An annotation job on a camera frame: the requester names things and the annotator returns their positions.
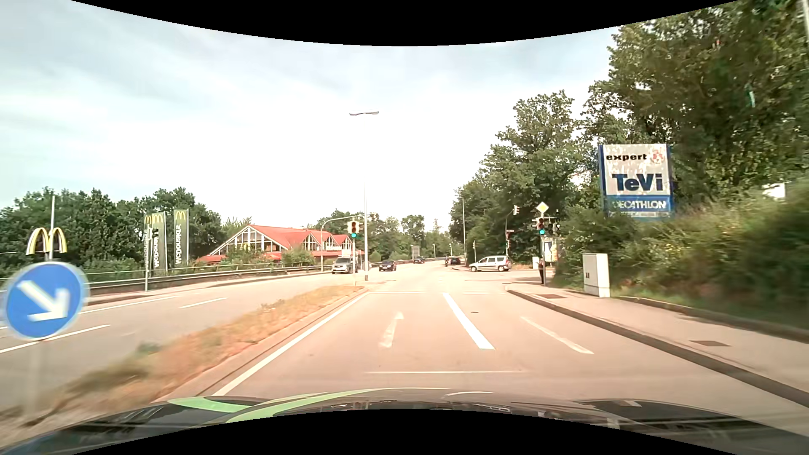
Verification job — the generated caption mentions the silver estate car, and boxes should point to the silver estate car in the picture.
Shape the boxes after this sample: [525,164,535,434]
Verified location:
[468,255,513,273]

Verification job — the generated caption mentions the grey paved pavement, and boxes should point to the grey paved pavement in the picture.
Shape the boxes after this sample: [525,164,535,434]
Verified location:
[506,281,809,408]

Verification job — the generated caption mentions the blue round arrow sign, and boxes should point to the blue round arrow sign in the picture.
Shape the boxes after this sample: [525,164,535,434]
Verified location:
[2,261,89,341]

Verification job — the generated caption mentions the wood of dark trees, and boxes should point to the wood of dark trees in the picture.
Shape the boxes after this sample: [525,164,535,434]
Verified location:
[0,186,228,274]

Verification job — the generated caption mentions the trees behind building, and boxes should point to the trees behind building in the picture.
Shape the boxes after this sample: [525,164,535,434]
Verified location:
[310,210,465,261]

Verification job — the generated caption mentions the metal guard rail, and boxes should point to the metal guard rail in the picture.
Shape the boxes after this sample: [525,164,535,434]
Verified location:
[0,258,456,296]

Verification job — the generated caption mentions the car's own bonnet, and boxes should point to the car's own bonnet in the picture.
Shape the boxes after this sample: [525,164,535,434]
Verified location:
[0,387,809,455]

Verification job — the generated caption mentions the green bushes on bank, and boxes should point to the green bushes on bank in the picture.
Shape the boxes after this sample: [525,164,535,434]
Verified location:
[556,183,809,317]

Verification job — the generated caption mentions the pavement beside guard rail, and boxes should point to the pavement beside guard rail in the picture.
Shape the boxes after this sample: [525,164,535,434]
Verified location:
[85,270,355,307]

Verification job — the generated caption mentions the red-roofed restaurant building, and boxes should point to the red-roofed restaurant building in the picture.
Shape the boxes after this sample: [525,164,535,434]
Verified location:
[195,224,364,266]

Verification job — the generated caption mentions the yellow arches sign on pole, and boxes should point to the yellow arches sign on pole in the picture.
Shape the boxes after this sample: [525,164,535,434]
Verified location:
[25,195,68,261]

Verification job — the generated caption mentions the green banner flag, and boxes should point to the green banner flag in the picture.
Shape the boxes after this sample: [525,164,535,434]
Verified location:
[172,209,190,268]
[143,211,168,274]

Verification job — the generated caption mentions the white street cabinet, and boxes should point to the white street cabinet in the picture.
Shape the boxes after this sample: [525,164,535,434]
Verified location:
[583,253,611,298]

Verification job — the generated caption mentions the row of trees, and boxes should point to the row of trees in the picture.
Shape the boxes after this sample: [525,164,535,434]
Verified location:
[449,0,809,266]

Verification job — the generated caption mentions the dry grass median strip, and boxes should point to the dry grass median strip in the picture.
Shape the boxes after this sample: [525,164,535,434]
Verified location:
[0,284,367,437]

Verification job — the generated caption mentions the grey asphalt road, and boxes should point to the grey asphalt road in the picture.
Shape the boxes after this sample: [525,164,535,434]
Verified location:
[0,258,809,437]

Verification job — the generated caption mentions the road markings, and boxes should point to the road markings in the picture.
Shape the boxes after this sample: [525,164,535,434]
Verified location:
[0,287,595,398]

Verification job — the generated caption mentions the traffic light on median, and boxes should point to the traffic light on median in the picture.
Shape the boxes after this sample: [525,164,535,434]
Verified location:
[346,219,362,276]

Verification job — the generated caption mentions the traffic light with diamond sign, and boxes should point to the traffic light with diamond sign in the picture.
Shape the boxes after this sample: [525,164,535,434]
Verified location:
[531,201,561,285]

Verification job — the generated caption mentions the large blue white billboard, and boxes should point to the large blue white billboard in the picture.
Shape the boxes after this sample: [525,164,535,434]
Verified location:
[597,143,676,220]

